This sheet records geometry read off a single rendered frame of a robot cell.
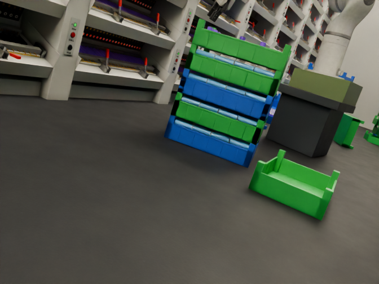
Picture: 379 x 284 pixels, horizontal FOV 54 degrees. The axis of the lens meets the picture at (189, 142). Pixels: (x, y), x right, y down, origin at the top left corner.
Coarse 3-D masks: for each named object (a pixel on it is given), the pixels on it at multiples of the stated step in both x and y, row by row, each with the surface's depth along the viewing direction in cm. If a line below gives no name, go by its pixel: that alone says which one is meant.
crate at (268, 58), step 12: (204, 24) 119; (204, 36) 118; (216, 36) 117; (228, 36) 116; (216, 48) 118; (228, 48) 117; (240, 48) 116; (252, 48) 115; (264, 48) 114; (288, 48) 112; (252, 60) 116; (264, 60) 115; (276, 60) 114
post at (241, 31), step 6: (240, 0) 237; (252, 0) 239; (222, 6) 243; (234, 6) 240; (240, 6) 238; (246, 6) 236; (252, 6) 242; (234, 12) 240; (240, 12) 238; (246, 12) 238; (240, 18) 238; (246, 24) 245; (222, 30) 244; (240, 30) 241; (234, 36) 241
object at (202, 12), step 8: (200, 0) 184; (208, 0) 226; (200, 8) 190; (200, 16) 195; (208, 16) 200; (232, 16) 240; (216, 24) 213; (224, 24) 220; (232, 24) 234; (240, 24) 238; (232, 32) 235
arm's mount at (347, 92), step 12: (300, 72) 178; (312, 72) 175; (300, 84) 178; (312, 84) 175; (324, 84) 172; (336, 84) 169; (348, 84) 166; (324, 96) 172; (336, 96) 169; (348, 96) 171
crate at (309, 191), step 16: (272, 160) 118; (288, 160) 125; (256, 176) 100; (272, 176) 119; (288, 176) 125; (304, 176) 123; (320, 176) 121; (336, 176) 118; (272, 192) 98; (288, 192) 96; (304, 192) 95; (320, 192) 118; (304, 208) 95; (320, 208) 93
